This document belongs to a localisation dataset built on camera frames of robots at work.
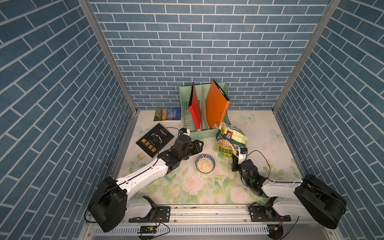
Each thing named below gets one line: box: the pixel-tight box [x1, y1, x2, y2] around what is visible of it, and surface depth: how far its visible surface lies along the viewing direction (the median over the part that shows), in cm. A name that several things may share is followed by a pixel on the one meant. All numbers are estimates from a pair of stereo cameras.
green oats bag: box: [213, 121, 248, 158], surface depth 83 cm
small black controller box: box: [137, 225, 158, 234], surface depth 73 cm
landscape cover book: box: [153, 108, 182, 123], surface depth 118 cm
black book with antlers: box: [135, 123, 175, 159], surface depth 101 cm
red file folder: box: [188, 82, 203, 129], surface depth 94 cm
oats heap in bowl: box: [197, 157, 214, 173], surface depth 88 cm
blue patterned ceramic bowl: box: [195, 154, 216, 174], surface depth 88 cm
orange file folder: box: [205, 79, 231, 130], surface depth 93 cm
